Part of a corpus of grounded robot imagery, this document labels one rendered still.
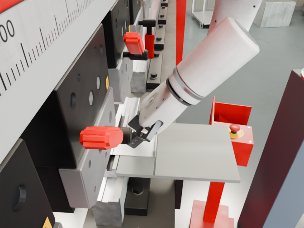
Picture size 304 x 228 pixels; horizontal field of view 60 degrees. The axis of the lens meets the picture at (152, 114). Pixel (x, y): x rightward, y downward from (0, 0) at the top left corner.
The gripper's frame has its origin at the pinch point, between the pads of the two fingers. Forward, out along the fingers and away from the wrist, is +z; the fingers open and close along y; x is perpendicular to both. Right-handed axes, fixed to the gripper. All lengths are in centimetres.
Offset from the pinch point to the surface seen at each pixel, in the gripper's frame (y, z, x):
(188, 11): -450, 53, 91
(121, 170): 8.8, 4.0, 0.9
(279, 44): -317, -23, 188
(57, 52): 28.7, -24.2, -21.4
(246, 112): -45, -6, 47
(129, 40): 12.6, -21.9, -16.0
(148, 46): -14.1, -12.7, -8.2
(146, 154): 3.6, 0.8, 4.5
